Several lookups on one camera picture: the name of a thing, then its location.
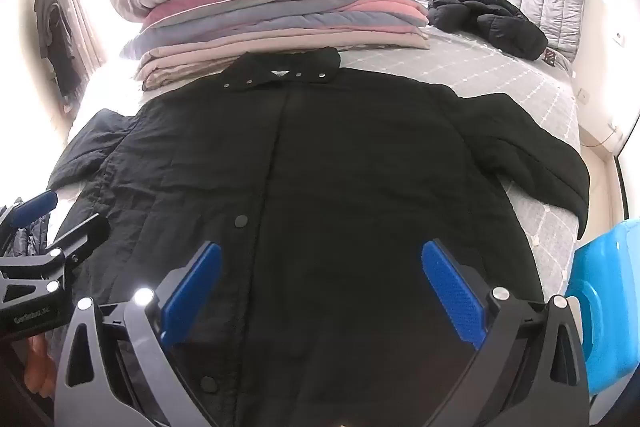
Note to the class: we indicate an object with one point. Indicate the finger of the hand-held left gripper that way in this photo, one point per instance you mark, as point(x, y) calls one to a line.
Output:
point(82, 232)
point(32, 208)

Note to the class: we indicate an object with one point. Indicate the white wall socket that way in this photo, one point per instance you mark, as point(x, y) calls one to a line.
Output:
point(620, 38)
point(583, 96)

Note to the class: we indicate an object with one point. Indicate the pink folded blanket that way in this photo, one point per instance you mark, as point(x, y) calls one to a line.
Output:
point(390, 9)

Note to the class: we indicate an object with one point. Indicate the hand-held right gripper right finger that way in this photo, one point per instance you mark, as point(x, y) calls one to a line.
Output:
point(452, 292)

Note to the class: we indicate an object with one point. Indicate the bed with grey checked sheet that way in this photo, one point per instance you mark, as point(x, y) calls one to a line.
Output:
point(500, 72)

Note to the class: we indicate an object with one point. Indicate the dark hanging clothes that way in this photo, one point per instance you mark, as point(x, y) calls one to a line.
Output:
point(55, 37)

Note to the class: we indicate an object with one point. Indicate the blue plastic stool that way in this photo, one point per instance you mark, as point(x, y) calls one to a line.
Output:
point(607, 297)

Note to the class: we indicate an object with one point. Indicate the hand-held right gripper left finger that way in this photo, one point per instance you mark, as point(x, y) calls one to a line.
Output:
point(192, 292)

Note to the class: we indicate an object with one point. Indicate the blue-grey folded blanket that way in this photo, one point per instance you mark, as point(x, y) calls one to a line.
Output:
point(240, 29)

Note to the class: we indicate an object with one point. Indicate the black puffer jacket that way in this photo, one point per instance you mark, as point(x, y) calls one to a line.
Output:
point(487, 19)

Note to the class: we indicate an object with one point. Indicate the black long coat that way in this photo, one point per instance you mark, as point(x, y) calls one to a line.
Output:
point(325, 157)

